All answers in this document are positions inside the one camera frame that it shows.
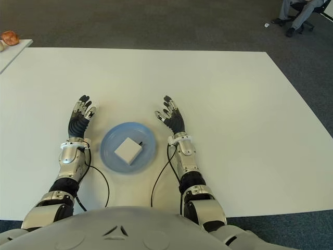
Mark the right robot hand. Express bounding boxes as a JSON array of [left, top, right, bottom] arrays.
[[154, 95, 187, 136]]

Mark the grey robot torso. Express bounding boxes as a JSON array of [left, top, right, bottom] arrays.
[[0, 205, 261, 250]]

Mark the seated person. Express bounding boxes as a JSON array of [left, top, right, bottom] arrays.
[[272, 0, 326, 38]]

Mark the white side table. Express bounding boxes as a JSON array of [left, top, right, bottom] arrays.
[[0, 39, 33, 74]]

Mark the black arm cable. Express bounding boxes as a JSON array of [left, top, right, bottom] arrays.
[[150, 144, 183, 216], [74, 147, 110, 213]]

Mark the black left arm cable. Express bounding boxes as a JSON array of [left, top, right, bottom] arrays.
[[74, 147, 110, 213]]

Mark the white charger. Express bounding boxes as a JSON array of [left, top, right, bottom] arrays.
[[114, 137, 144, 166]]

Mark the orange bread roll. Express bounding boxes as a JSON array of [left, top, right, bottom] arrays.
[[0, 30, 20, 46]]

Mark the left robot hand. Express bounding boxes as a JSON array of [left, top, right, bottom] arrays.
[[67, 95, 100, 139]]

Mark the blue plate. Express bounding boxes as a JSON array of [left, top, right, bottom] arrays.
[[100, 121, 158, 174]]

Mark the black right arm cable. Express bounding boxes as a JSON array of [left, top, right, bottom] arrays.
[[150, 144, 183, 216]]

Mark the black office chair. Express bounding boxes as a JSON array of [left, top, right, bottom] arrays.
[[290, 0, 333, 32]]

